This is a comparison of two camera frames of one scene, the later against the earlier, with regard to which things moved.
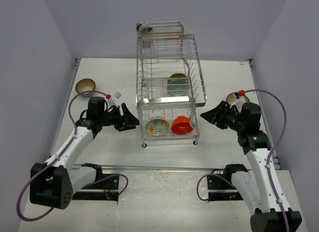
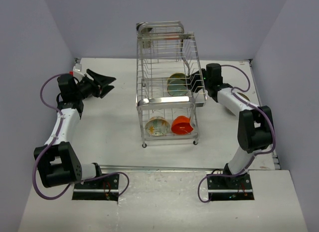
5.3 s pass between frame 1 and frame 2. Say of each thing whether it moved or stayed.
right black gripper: moved
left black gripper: moved
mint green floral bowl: stayed
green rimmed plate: stayed
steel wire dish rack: stayed
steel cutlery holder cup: stayed
